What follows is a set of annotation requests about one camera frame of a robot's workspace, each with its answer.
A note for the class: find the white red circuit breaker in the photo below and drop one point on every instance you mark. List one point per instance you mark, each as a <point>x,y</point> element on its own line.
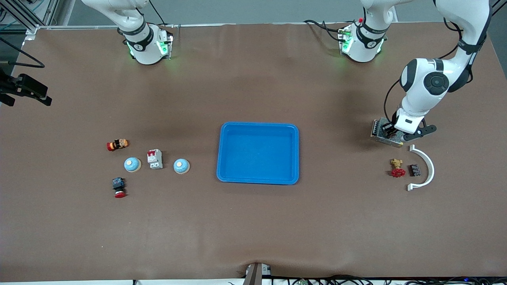
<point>155,159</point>

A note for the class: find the black capacitor block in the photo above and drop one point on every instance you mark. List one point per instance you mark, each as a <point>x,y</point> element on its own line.
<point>414,170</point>

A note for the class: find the brown table mat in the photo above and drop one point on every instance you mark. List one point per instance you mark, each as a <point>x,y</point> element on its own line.
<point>253,221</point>

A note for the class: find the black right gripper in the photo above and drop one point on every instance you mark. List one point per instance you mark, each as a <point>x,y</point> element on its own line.
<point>8,87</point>

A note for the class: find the blue plastic tray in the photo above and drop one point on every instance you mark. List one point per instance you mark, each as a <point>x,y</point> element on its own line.
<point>257,154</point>

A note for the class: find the orange emergency stop button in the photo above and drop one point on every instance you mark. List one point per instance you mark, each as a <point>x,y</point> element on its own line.
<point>117,145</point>

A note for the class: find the light blue desk bell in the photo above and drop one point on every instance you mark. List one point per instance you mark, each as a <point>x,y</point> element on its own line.
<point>132,164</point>
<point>181,166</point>

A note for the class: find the metal mesh power supply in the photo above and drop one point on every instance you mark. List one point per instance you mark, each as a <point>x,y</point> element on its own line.
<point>390,141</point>

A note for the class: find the aluminium frame post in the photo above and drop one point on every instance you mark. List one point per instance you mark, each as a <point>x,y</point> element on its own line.
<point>31,31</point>

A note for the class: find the blue black emergency stop button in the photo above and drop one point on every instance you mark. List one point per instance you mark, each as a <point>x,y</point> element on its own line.
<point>119,187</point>

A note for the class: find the white curved plastic bracket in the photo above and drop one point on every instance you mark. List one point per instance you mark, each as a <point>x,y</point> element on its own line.
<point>432,168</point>

